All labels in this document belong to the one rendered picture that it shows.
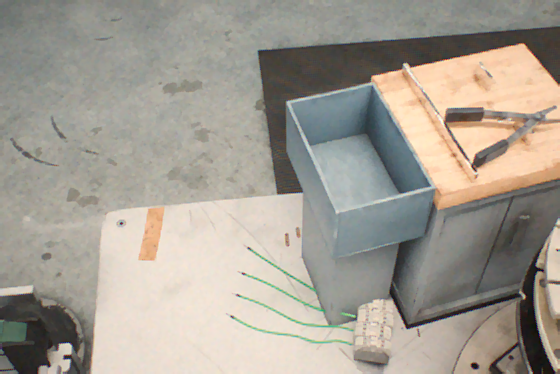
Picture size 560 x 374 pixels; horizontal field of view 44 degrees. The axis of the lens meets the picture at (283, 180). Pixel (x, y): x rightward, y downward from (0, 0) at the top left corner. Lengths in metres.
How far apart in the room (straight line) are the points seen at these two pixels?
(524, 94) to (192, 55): 1.84
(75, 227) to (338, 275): 1.35
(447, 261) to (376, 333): 0.13
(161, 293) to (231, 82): 1.52
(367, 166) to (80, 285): 1.27
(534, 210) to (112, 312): 0.56
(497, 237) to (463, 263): 0.05
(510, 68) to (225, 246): 0.46
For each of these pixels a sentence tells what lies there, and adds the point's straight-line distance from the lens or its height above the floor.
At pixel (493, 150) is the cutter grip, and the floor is 1.09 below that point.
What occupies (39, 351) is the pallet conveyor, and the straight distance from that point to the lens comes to 1.03.
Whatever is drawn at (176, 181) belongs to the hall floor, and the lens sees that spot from 2.13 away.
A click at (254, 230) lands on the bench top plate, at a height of 0.78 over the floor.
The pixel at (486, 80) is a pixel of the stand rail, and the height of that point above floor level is 1.08.
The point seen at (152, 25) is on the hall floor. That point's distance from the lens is 2.71.
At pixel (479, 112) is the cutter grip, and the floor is 1.09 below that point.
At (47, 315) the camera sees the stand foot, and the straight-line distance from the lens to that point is 1.93.
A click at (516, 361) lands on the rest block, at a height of 0.84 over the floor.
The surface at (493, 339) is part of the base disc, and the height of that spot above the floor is 0.80.
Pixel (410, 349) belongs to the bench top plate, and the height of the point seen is 0.78.
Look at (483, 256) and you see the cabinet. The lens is 0.88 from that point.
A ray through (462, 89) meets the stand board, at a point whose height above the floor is 1.07.
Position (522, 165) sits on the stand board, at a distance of 0.76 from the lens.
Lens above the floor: 1.61
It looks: 50 degrees down
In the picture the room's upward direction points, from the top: 1 degrees counter-clockwise
